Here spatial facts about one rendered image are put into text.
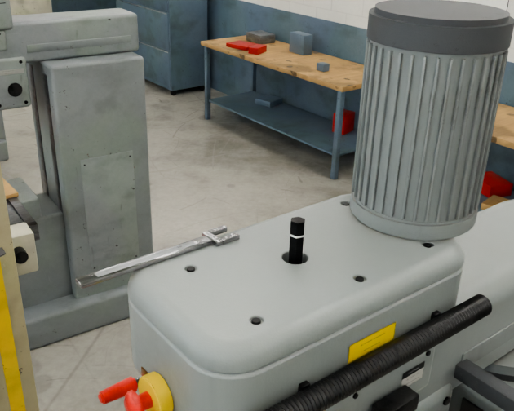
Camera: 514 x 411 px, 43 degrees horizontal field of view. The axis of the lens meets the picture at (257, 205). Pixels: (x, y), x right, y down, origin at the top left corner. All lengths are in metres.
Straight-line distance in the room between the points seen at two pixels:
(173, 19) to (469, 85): 7.31
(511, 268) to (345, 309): 0.49
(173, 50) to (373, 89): 7.30
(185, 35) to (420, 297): 7.46
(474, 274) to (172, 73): 7.26
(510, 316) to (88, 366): 2.80
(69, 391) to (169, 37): 5.40
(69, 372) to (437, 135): 3.04
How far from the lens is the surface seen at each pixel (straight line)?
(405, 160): 0.94
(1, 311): 2.82
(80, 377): 3.68
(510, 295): 1.24
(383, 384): 1.00
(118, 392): 0.98
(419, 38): 0.89
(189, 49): 8.32
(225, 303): 0.81
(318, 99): 7.10
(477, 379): 1.17
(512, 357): 1.36
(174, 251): 0.91
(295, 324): 0.79
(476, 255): 1.26
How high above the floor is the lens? 2.35
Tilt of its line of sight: 26 degrees down
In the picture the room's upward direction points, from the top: 2 degrees clockwise
